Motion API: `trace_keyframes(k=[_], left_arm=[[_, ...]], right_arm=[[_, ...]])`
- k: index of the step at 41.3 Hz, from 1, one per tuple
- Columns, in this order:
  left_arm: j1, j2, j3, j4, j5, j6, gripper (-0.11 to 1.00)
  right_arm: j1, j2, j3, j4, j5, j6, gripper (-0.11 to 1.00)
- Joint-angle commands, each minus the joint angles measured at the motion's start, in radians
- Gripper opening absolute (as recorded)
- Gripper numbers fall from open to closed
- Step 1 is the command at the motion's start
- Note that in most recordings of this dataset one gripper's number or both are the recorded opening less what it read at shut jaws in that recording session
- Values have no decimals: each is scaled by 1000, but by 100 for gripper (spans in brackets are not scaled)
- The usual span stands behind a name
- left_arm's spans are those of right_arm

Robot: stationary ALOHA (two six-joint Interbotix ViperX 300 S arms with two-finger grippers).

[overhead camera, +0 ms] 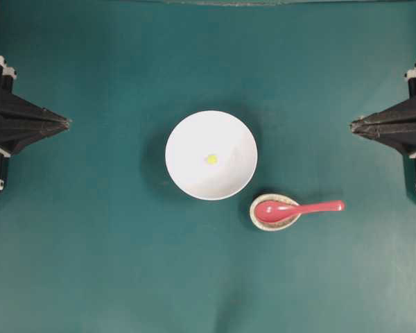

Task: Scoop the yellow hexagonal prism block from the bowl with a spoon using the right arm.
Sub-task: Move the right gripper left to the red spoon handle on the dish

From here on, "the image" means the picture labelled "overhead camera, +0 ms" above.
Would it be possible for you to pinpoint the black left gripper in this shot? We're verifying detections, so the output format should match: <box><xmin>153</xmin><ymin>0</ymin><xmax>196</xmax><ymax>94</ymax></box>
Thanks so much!
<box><xmin>0</xmin><ymin>55</ymin><xmax>70</xmax><ymax>193</ymax></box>

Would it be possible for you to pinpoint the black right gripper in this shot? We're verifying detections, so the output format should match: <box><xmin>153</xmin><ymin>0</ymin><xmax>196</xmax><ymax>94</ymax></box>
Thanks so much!
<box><xmin>350</xmin><ymin>63</ymin><xmax>416</xmax><ymax>191</ymax></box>

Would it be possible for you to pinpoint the pink plastic soup spoon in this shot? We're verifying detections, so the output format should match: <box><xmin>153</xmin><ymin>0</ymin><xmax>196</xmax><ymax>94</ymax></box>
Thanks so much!
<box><xmin>254</xmin><ymin>200</ymin><xmax>345</xmax><ymax>223</ymax></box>

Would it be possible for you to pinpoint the speckled ceramic spoon rest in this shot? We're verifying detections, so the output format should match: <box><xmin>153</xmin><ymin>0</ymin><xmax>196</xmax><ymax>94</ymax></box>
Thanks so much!
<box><xmin>249</xmin><ymin>194</ymin><xmax>300</xmax><ymax>232</ymax></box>

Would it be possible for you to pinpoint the white round bowl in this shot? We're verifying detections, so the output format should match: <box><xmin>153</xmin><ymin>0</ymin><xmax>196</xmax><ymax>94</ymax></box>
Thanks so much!
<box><xmin>164</xmin><ymin>110</ymin><xmax>259</xmax><ymax>201</ymax></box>

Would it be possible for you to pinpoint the yellow hexagonal prism block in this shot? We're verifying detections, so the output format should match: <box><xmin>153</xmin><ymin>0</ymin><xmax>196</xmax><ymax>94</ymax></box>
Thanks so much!
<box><xmin>205</xmin><ymin>155</ymin><xmax>218</xmax><ymax>165</ymax></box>

